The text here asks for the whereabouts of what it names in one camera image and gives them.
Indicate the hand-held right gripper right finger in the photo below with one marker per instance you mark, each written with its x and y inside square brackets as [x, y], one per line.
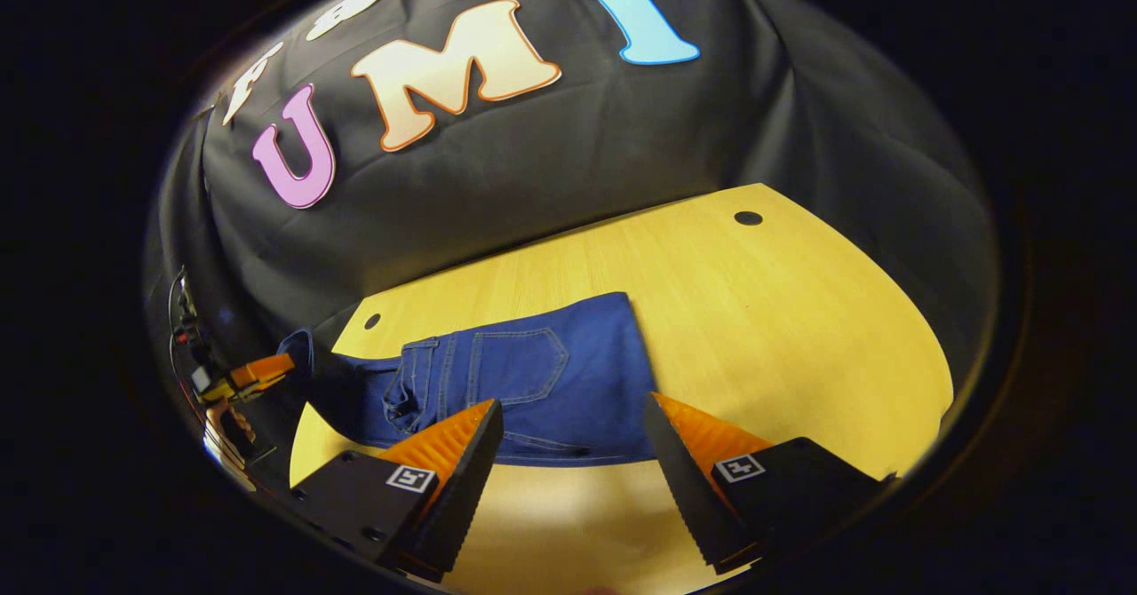
[688, 488]

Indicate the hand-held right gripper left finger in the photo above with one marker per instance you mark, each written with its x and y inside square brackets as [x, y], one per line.
[462, 479]

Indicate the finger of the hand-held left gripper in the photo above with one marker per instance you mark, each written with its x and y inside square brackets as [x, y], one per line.
[262, 370]

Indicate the blue jeans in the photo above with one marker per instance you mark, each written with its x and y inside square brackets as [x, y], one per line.
[551, 382]

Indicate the black backdrop cloth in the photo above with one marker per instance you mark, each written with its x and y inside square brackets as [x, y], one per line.
[577, 178]

